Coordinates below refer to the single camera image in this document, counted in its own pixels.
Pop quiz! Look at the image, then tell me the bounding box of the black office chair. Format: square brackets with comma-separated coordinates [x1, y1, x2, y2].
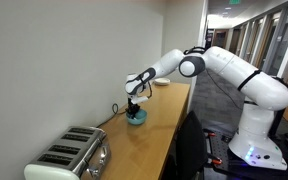
[175, 110, 209, 180]

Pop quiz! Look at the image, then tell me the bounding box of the black perforated robot table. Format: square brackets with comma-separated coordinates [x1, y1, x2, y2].
[202, 128, 288, 180]

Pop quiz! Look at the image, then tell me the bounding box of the black toaster power cable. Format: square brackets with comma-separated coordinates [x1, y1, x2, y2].
[97, 103, 128, 128]

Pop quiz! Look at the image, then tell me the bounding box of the blue bowl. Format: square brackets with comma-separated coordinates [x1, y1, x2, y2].
[125, 108, 148, 126]

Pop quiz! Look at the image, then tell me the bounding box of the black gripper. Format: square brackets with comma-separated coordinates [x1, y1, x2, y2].
[125, 97, 141, 119]

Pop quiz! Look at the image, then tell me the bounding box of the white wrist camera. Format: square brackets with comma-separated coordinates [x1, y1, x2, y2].
[130, 95, 149, 105]

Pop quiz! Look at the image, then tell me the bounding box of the white shallow dish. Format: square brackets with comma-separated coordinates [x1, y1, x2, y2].
[153, 77, 171, 87]

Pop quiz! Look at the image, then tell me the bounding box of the cream and chrome toaster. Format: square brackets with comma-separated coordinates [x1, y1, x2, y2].
[23, 125, 112, 180]

